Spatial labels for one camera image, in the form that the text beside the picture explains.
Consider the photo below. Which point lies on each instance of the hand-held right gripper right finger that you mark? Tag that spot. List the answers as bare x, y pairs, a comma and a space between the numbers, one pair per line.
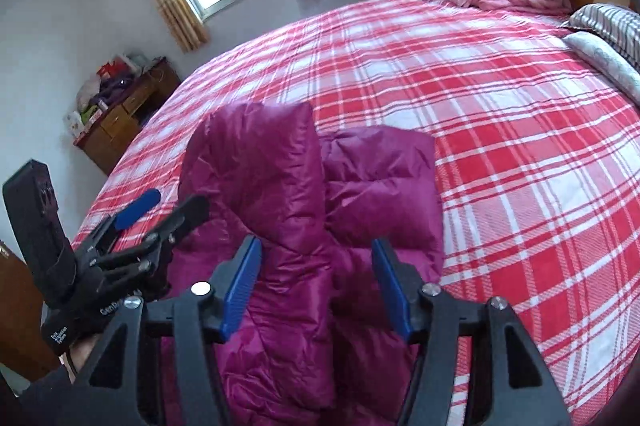
392, 291

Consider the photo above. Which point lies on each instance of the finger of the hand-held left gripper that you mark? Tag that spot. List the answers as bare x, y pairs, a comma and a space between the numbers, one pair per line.
137, 206
185, 216

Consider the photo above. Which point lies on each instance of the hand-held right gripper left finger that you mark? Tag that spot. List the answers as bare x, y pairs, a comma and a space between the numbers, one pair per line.
242, 291

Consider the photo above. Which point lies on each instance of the magenta puffer jacket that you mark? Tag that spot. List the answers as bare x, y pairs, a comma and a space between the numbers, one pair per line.
280, 166

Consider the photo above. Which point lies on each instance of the person's left forearm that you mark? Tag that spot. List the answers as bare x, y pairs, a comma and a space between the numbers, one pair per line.
45, 391

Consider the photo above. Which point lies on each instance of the purple clothes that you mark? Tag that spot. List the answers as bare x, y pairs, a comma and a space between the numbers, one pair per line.
116, 87

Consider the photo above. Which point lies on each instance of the brown wooden desk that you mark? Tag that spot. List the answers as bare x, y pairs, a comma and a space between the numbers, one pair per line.
120, 126

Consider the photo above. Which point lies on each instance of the brown wooden door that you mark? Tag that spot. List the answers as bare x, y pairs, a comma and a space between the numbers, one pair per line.
20, 321

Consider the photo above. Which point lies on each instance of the white plastic bag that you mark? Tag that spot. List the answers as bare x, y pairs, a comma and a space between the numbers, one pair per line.
73, 124

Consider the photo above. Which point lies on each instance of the green cloth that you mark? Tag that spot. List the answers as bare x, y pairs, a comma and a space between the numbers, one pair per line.
90, 112

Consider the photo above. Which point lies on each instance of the red plastic bag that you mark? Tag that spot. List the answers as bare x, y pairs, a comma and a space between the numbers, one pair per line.
107, 70

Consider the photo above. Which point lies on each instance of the bed with red plaid sheet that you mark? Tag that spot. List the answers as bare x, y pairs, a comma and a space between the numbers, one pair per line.
500, 131

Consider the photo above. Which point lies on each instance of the white pillow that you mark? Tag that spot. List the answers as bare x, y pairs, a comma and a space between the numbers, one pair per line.
605, 59

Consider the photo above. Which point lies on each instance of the striped pillow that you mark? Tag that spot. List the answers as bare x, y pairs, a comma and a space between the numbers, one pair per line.
615, 26

